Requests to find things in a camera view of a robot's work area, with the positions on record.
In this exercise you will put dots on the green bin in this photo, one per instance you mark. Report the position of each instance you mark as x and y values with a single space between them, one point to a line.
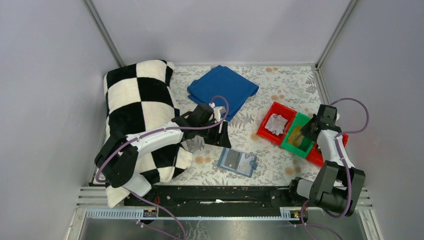
306 146

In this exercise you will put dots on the floral table mat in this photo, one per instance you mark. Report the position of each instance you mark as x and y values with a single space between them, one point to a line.
291 86

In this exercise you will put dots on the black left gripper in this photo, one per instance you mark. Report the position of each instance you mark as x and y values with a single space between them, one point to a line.
218 133

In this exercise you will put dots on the white card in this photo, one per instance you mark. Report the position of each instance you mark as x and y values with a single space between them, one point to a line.
245 164

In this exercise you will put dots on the folded blue cloth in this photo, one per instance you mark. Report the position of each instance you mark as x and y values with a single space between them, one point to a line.
222 81

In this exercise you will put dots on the black white checkered pillow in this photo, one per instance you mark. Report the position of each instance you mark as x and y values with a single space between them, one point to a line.
138 99

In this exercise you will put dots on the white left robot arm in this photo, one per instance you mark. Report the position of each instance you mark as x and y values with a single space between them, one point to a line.
117 158

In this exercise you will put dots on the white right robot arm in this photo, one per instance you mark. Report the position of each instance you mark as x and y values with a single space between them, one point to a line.
338 184

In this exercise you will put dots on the red bin right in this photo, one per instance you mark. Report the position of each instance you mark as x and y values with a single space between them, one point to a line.
329 147

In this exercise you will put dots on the blue leather card holder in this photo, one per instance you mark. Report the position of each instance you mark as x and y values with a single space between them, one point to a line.
230 158

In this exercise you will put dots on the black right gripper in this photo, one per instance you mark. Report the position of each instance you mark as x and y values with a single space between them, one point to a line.
311 129

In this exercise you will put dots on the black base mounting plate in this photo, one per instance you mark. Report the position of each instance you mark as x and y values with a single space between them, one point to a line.
224 201

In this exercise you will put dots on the orange credit card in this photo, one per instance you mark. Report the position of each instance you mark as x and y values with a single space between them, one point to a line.
295 138

